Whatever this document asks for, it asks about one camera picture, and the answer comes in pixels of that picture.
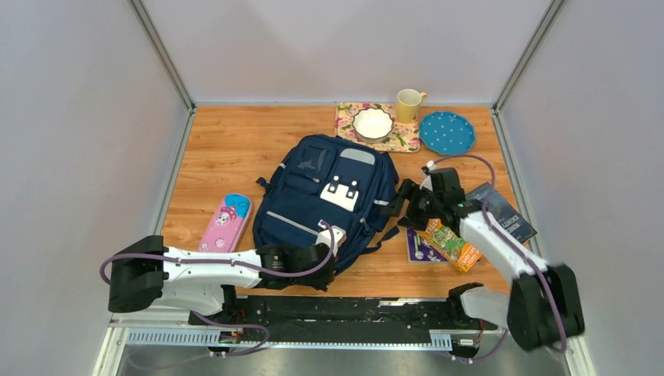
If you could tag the floral placemat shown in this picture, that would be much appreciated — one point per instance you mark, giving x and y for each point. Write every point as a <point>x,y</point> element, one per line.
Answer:
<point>402,138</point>

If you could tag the yellow mug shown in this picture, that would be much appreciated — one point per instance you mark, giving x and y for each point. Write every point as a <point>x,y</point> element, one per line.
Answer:
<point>408,104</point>

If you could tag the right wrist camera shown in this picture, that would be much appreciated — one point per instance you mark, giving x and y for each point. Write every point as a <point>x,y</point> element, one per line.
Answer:
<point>426,183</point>

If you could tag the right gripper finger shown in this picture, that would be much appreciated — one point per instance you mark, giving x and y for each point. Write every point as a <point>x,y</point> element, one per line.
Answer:
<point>394,207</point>
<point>408,188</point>

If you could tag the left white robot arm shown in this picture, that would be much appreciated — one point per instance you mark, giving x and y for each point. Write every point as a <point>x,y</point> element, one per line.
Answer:
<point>147,273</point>

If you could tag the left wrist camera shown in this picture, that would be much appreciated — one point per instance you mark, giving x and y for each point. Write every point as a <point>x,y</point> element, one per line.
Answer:
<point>331,236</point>

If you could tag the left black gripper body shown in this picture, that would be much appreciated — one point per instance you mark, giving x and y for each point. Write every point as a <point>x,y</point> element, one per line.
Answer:
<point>320,281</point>

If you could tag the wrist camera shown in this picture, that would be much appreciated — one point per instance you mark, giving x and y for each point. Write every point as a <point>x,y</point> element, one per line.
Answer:
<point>331,236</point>
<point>426,183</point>

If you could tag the pink cartoon pencil case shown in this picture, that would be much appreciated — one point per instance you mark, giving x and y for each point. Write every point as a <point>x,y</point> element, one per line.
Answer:
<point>226,227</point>

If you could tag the white scalloped bowl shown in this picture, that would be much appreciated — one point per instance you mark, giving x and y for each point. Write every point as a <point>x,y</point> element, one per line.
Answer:
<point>372,125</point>

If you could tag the orange treehouse children's book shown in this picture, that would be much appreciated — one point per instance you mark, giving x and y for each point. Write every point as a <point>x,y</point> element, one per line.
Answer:
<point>453,249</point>

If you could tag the purple illustrated book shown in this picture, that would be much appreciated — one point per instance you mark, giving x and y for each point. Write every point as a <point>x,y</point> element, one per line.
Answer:
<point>419,251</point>

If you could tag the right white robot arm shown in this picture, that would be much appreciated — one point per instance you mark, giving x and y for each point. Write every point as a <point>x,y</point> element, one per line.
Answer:
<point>543,305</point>

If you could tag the dark blue novel book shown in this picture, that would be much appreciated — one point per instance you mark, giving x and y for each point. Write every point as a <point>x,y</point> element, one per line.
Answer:
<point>503,212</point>

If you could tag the navy blue school backpack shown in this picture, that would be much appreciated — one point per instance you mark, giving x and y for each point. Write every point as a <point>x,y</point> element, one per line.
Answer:
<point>331,179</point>

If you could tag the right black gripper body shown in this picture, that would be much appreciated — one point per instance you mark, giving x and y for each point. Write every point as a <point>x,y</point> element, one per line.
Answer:
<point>425,207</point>

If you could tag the blue polka dot plate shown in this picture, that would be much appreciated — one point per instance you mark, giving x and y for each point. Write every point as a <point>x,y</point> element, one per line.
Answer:
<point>446,133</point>

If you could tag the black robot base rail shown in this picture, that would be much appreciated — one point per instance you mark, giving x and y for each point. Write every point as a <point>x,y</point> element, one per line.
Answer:
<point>371,322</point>

